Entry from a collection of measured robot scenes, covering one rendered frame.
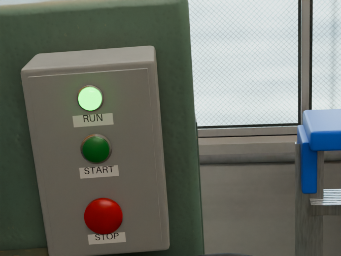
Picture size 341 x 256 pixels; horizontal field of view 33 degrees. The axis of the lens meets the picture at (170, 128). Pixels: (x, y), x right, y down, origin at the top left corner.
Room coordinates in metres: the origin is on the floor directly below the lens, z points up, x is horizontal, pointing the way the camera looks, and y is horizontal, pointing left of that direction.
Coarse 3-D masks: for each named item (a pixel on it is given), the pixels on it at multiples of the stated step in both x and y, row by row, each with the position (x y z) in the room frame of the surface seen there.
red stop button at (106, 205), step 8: (96, 200) 0.41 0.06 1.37; (104, 200) 0.41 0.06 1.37; (112, 200) 0.41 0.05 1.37; (88, 208) 0.41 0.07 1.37; (96, 208) 0.41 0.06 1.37; (104, 208) 0.41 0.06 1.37; (112, 208) 0.41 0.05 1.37; (120, 208) 0.41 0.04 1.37; (88, 216) 0.41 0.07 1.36; (96, 216) 0.41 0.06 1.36; (104, 216) 0.41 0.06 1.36; (112, 216) 0.41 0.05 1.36; (120, 216) 0.41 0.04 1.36; (88, 224) 0.41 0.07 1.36; (96, 224) 0.41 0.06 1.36; (104, 224) 0.41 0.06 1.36; (112, 224) 0.41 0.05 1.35; (120, 224) 0.41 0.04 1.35; (96, 232) 0.41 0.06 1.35; (104, 232) 0.41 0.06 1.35; (112, 232) 0.41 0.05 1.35
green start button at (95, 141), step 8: (88, 136) 0.41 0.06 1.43; (96, 136) 0.41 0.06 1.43; (104, 136) 0.42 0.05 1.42; (88, 144) 0.41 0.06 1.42; (96, 144) 0.41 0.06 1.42; (104, 144) 0.41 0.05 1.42; (88, 152) 0.41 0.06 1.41; (96, 152) 0.41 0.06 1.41; (104, 152) 0.41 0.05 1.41; (88, 160) 0.41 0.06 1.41; (96, 160) 0.41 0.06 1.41; (104, 160) 0.41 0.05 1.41
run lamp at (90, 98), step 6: (84, 90) 0.41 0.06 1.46; (90, 90) 0.41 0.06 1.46; (96, 90) 0.41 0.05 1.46; (78, 96) 0.41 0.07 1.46; (84, 96) 0.41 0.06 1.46; (90, 96) 0.41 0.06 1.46; (96, 96) 0.41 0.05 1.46; (102, 96) 0.41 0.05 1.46; (78, 102) 0.41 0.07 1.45; (84, 102) 0.41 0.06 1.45; (90, 102) 0.41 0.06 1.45; (96, 102) 0.41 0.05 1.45; (102, 102) 0.41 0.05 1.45; (84, 108) 0.41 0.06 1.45; (90, 108) 0.41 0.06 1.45; (96, 108) 0.41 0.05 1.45
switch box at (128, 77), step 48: (144, 48) 0.46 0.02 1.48; (48, 96) 0.42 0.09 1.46; (144, 96) 0.42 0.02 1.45; (48, 144) 0.42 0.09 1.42; (144, 144) 0.42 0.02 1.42; (48, 192) 0.42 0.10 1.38; (96, 192) 0.42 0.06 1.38; (144, 192) 0.42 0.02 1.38; (48, 240) 0.42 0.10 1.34; (144, 240) 0.42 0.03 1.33
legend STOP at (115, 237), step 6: (96, 234) 0.42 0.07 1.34; (102, 234) 0.42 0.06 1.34; (108, 234) 0.42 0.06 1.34; (114, 234) 0.42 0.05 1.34; (120, 234) 0.42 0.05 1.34; (90, 240) 0.42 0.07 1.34; (96, 240) 0.42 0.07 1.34; (102, 240) 0.42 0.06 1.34; (108, 240) 0.42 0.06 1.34; (114, 240) 0.42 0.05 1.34; (120, 240) 0.42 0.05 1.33
